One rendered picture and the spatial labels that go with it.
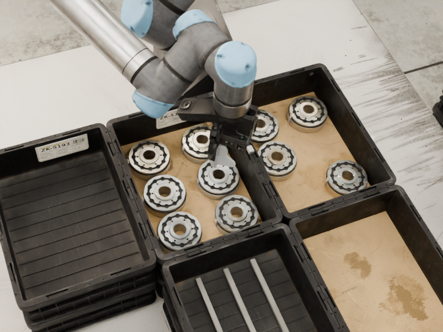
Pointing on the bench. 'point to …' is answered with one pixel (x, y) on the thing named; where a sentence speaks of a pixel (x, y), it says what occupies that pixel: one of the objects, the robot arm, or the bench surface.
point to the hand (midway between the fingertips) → (217, 152)
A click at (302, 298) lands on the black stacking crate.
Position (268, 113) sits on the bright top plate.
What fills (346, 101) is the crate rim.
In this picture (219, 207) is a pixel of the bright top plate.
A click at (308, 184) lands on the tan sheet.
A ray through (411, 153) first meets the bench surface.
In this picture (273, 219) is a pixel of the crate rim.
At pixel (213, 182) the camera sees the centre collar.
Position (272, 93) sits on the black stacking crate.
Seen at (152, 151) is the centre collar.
